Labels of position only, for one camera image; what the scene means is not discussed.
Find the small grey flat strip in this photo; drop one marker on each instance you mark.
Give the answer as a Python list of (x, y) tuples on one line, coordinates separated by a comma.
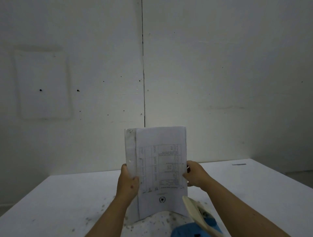
[(239, 164)]

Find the white printed paper stack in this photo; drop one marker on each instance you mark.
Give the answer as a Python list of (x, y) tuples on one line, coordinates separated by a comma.
[(159, 156)]

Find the person's left hand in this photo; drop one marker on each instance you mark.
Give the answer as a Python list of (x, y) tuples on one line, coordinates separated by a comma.
[(125, 183)]

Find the person's left thumb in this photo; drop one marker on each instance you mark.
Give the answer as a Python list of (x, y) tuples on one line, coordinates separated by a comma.
[(135, 183)]

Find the person's right forearm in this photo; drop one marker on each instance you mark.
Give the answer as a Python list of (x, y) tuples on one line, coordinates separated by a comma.
[(242, 212)]

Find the person's right hand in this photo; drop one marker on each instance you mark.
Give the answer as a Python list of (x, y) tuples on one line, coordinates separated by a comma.
[(197, 175)]

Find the person's right thumb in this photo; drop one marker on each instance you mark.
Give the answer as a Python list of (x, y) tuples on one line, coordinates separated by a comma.
[(186, 174)]

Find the person's left forearm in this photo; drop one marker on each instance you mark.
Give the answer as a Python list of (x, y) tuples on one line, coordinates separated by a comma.
[(107, 218)]

